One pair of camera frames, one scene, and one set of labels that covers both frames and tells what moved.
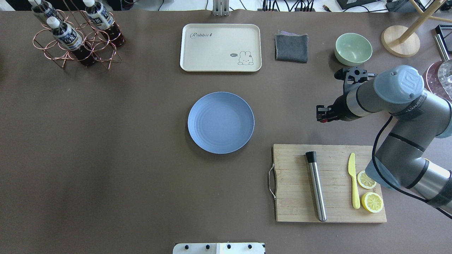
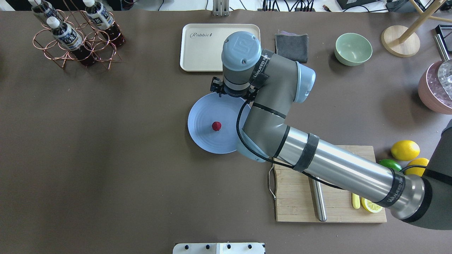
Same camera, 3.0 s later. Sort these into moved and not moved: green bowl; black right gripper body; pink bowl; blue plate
Moved: black right gripper body
Not moved: pink bowl; blue plate; green bowl
